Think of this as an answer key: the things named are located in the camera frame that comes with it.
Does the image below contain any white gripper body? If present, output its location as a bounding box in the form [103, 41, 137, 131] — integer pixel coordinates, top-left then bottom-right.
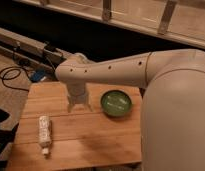
[66, 83, 88, 104]

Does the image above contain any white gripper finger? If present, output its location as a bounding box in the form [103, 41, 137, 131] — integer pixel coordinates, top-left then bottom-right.
[84, 102, 92, 111]
[67, 102, 73, 113]

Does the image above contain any clear plastic bottle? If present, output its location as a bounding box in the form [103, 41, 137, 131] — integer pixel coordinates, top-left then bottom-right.
[39, 116, 52, 156]

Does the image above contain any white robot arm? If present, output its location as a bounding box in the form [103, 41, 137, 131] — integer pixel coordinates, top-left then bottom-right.
[55, 49, 205, 171]

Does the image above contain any green ceramic bowl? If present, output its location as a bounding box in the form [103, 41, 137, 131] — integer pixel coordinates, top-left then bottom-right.
[100, 90, 132, 117]

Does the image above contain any blue object on floor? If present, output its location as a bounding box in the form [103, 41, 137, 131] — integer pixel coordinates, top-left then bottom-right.
[30, 70, 46, 83]

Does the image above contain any black power adapter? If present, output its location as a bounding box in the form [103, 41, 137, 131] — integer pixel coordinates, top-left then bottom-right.
[43, 43, 57, 56]

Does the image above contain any dark chair at left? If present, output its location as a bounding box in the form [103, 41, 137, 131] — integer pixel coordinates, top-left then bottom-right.
[0, 109, 18, 155]

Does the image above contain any black cable on floor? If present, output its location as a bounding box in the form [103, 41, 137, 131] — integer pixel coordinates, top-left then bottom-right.
[0, 65, 32, 92]

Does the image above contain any metal window frame rail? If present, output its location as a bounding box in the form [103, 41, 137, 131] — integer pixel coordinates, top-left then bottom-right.
[15, 0, 205, 49]

